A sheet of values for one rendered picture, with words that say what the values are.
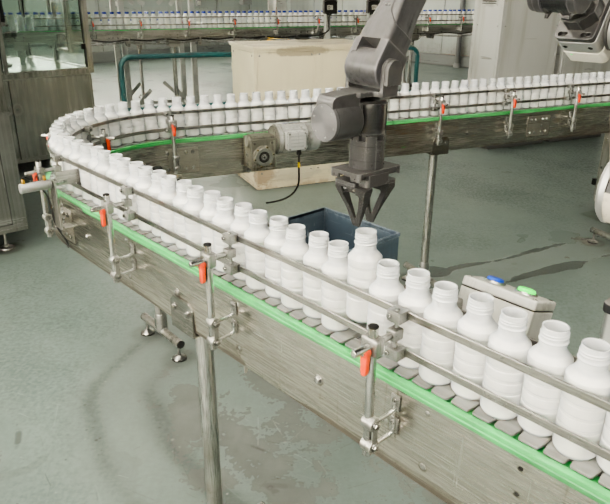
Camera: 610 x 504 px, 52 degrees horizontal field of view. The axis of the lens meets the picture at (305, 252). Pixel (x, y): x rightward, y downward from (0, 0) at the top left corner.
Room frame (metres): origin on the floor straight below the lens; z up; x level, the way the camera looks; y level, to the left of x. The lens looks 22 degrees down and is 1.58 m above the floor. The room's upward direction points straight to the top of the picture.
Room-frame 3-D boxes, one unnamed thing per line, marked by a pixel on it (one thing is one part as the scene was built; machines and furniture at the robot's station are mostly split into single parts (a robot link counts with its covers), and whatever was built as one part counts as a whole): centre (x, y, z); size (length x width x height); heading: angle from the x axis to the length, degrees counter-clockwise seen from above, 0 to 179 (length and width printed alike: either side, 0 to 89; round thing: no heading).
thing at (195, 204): (1.39, 0.25, 1.08); 0.06 x 0.06 x 0.17
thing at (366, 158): (1.00, -0.10, 1.34); 0.10 x 0.07 x 0.07; 132
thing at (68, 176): (1.81, 0.74, 0.96); 0.23 x 0.10 x 0.27; 132
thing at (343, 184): (1.00, -0.10, 1.27); 0.07 x 0.07 x 0.09; 42
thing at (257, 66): (5.69, 0.04, 0.59); 1.10 x 0.62 x 1.18; 114
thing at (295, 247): (1.13, 0.02, 1.08); 0.06 x 0.06 x 0.17
